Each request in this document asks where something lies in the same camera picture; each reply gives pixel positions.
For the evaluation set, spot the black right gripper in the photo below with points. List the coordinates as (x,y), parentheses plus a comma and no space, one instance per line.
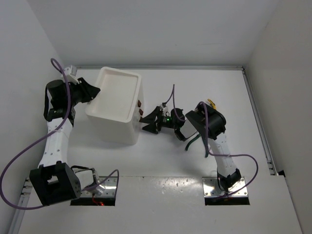
(150,119)

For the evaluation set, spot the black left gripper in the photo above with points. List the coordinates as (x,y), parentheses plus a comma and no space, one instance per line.
(88,91)

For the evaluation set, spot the white drawer cabinet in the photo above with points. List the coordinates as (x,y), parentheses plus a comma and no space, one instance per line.
(114,112)

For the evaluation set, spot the green side cutters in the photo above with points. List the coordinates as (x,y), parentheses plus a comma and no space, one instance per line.
(198,136)

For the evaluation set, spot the yellow black needle-nose pliers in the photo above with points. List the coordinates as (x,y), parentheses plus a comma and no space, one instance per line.
(211,103)

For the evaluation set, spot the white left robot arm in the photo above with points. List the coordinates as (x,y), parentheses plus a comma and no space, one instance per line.
(54,180)

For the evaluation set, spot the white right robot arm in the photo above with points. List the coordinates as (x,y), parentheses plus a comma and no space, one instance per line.
(206,122)

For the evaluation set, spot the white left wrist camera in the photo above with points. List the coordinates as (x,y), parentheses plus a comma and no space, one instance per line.
(71,72)

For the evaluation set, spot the aluminium frame rail back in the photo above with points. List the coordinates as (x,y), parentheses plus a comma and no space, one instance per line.
(176,67)

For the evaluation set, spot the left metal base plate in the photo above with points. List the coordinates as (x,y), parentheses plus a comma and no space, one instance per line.
(105,190)

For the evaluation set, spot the aluminium frame rail right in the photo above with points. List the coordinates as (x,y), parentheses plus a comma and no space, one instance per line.
(264,141)

